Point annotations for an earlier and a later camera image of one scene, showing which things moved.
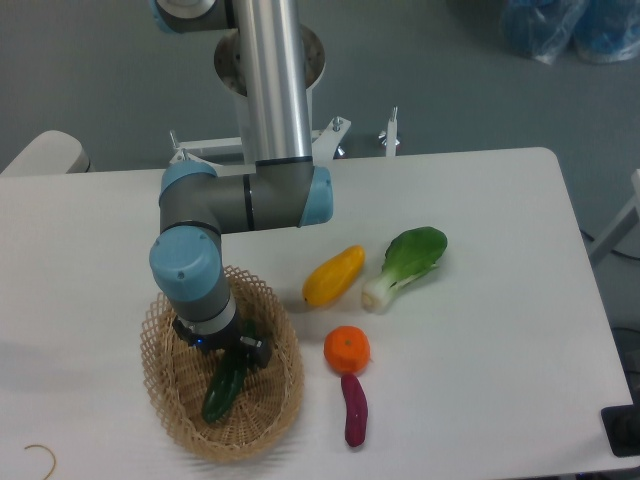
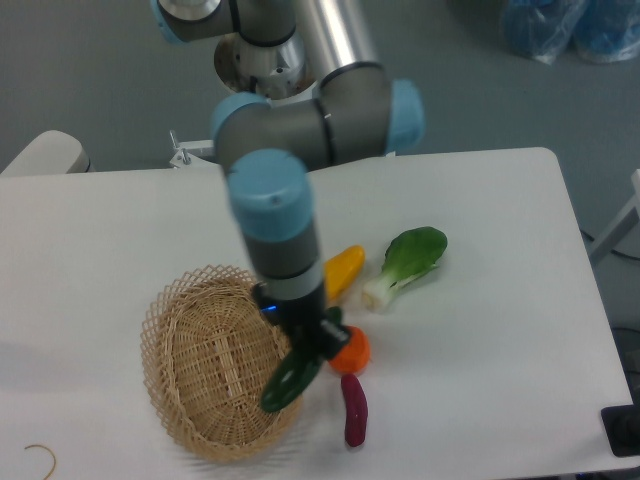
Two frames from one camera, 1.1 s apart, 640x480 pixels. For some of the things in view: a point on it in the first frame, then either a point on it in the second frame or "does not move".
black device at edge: x=621 y=424 does not move
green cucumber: x=227 y=381 → x=293 y=370
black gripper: x=259 y=351 → x=301 y=318
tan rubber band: x=53 y=457 does not move
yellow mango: x=329 y=278 does not move
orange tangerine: x=347 y=350 does not move
